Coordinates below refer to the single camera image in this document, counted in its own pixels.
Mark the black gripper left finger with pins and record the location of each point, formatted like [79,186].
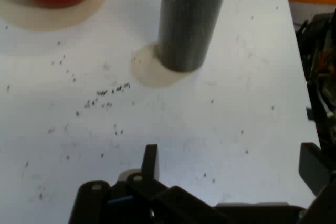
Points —
[149,161]

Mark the clear jar of black seeds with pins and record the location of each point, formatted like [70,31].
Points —
[183,24]

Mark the black table edge clip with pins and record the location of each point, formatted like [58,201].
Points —
[310,113]

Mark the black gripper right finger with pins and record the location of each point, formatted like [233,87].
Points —
[315,171]

